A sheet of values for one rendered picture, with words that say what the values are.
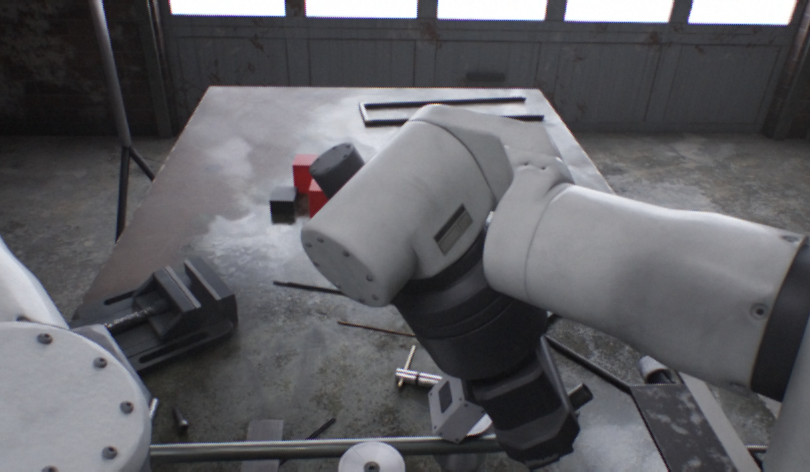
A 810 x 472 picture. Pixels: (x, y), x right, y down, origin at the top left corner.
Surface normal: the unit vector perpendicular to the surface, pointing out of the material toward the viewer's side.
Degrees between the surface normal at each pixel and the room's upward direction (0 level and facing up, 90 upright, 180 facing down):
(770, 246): 13
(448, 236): 70
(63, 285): 0
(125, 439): 37
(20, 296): 44
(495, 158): 111
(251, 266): 0
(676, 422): 0
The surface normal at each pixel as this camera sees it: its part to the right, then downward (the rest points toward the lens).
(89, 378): 0.62, -0.71
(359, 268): -0.59, 0.68
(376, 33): 0.07, 0.53
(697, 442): 0.03, -0.85
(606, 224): -0.33, -0.61
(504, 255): -0.65, 0.19
